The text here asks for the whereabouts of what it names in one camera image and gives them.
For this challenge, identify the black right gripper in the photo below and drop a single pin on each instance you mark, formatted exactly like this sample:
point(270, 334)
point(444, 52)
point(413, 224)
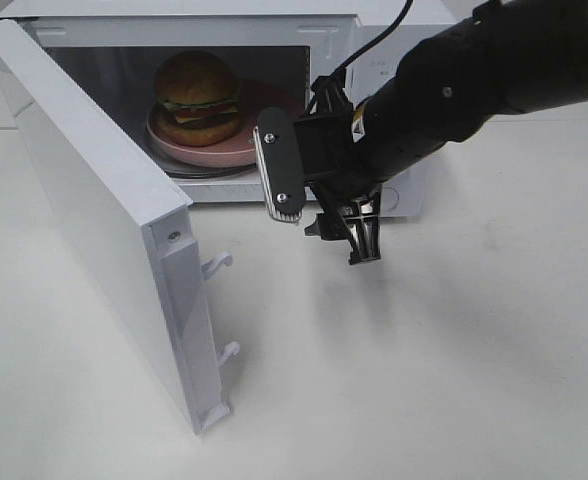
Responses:
point(338, 172)

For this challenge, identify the round white door button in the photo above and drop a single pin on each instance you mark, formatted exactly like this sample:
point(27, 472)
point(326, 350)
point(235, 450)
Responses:
point(389, 199)

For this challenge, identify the pink round plate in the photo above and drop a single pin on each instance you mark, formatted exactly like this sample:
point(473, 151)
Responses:
point(238, 150)

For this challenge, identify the burger with lettuce and cheese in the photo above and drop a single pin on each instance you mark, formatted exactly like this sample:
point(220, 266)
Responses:
point(196, 95)

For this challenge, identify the white microwave door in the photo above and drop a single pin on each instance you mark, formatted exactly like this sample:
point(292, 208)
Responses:
point(128, 222)

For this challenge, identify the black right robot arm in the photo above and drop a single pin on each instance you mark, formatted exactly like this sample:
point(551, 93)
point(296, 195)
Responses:
point(507, 58)

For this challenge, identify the white microwave oven body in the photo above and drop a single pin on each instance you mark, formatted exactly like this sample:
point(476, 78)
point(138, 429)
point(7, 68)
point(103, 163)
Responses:
point(112, 49)

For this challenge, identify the glass microwave turntable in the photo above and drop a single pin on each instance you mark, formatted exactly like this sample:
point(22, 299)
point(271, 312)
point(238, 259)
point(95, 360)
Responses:
point(182, 170)

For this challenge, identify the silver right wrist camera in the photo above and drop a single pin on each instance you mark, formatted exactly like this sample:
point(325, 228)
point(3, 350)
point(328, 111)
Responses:
point(279, 165)

